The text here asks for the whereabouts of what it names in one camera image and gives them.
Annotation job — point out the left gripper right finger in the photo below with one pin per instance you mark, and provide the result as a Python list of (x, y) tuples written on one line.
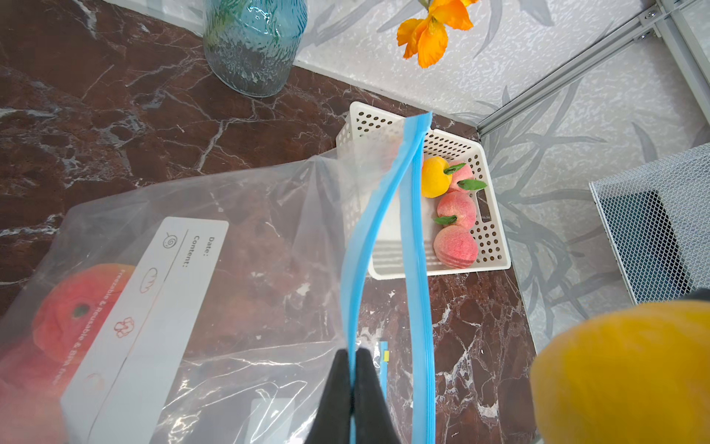
[(372, 420)]

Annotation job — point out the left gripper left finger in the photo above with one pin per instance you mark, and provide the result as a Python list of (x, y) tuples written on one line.
[(332, 424)]

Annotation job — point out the clear zip-top bag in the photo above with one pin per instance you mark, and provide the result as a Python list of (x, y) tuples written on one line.
[(263, 394), (311, 250)]

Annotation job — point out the yellow peach with leaf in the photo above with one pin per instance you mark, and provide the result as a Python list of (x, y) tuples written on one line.
[(639, 375)]

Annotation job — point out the pink peach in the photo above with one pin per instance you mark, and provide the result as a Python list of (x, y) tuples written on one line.
[(463, 180), (456, 209), (455, 247), (70, 317)]

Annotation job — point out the white perforated plastic basket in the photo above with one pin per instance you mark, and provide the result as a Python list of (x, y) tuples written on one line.
[(366, 124)]

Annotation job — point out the yellow peach left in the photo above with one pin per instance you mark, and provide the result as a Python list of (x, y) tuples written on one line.
[(437, 175)]

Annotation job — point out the blue glass vase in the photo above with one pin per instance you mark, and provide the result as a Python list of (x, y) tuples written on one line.
[(251, 45)]

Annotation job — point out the orange yellow flower bouquet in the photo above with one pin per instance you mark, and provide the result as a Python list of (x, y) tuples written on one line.
[(427, 38)]

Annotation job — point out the white wire mesh basket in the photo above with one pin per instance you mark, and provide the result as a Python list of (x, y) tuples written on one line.
[(656, 217)]

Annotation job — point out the aluminium frame rail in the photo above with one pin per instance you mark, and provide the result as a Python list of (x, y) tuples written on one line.
[(666, 20)]

